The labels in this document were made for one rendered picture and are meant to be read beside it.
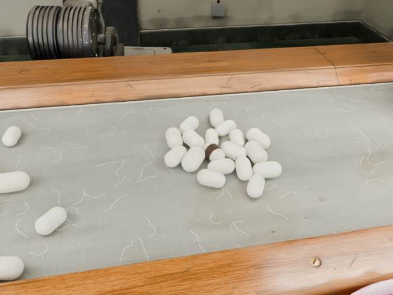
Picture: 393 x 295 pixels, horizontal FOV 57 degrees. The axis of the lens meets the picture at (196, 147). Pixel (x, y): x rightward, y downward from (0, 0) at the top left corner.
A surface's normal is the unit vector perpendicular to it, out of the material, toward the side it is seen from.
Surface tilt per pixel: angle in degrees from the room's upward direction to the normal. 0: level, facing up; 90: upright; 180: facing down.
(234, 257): 0
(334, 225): 0
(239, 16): 88
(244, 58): 0
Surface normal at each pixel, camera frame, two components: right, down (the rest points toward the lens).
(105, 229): 0.04, -0.78
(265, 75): 0.16, -0.11
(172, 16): 0.22, 0.59
